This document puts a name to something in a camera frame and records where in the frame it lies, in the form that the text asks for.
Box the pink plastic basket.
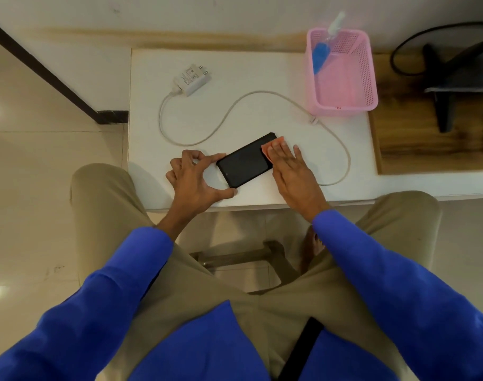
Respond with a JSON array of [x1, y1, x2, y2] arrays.
[[306, 28, 379, 117]]

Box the person's foot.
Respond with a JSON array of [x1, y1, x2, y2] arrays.
[[300, 225, 326, 274]]

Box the brown wooden board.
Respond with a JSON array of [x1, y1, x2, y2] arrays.
[[368, 51, 483, 176]]

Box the black smartphone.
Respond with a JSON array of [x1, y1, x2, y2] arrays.
[[216, 132, 278, 189]]

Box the beige trousers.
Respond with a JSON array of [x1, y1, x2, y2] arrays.
[[69, 163, 443, 381]]

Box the orange cleaning cloth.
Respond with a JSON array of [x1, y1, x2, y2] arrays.
[[260, 136, 287, 163]]

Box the black strap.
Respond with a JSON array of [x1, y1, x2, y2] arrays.
[[278, 317, 326, 381]]

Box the blue shirt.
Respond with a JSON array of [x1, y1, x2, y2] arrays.
[[128, 300, 398, 381]]

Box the black stand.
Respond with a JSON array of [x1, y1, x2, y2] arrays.
[[422, 33, 483, 134]]

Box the person's left forearm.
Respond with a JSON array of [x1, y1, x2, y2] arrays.
[[0, 209, 205, 381]]

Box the person's right forearm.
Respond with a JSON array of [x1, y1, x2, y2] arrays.
[[310, 206, 483, 381]]

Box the person's right hand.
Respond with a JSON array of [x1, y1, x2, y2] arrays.
[[266, 140, 332, 223]]

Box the person's left hand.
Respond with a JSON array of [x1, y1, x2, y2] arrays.
[[165, 149, 238, 215]]

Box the white charging cable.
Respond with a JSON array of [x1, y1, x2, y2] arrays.
[[158, 90, 352, 187]]

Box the blue spray bottle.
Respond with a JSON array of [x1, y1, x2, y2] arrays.
[[312, 11, 346, 75]]

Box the white charger adapter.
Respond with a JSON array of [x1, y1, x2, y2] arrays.
[[173, 63, 211, 97]]

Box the black cable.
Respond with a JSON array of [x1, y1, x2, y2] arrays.
[[390, 21, 483, 77]]

